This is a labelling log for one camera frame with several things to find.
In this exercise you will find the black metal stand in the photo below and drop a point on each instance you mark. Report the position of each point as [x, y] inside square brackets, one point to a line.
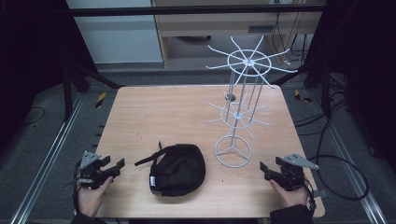
[74, 77]
[320, 81]

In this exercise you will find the grey table corner bracket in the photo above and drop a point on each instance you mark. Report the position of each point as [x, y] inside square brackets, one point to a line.
[320, 193]

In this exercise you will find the white cabinet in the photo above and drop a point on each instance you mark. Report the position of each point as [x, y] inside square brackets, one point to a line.
[118, 37]

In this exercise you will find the dark curtain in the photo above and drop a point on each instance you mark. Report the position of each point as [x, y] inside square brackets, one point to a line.
[364, 62]
[31, 56]

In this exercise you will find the black yellow striped tape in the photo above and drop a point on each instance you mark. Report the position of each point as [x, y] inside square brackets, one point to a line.
[100, 100]
[301, 95]

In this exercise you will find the person's right hand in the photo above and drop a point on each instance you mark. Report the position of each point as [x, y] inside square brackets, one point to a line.
[292, 197]

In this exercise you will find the person's left hand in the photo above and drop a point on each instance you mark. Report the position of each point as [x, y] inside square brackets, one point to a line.
[90, 199]

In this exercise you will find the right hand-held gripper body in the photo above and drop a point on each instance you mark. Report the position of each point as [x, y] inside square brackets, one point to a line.
[292, 174]

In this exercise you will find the black cap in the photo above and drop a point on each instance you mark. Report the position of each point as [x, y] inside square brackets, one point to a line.
[179, 169]

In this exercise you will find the small dark round disc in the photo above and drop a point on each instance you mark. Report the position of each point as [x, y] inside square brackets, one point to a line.
[230, 97]

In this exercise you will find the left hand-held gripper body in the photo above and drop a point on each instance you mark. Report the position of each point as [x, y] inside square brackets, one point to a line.
[90, 172]

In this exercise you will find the black horizontal frame bar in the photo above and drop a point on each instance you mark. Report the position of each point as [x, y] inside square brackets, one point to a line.
[186, 10]

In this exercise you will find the aluminium floor rail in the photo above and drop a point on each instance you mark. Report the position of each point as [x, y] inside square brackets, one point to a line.
[46, 155]
[351, 168]

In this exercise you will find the light wooden desk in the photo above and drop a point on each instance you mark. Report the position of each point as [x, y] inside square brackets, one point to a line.
[218, 25]

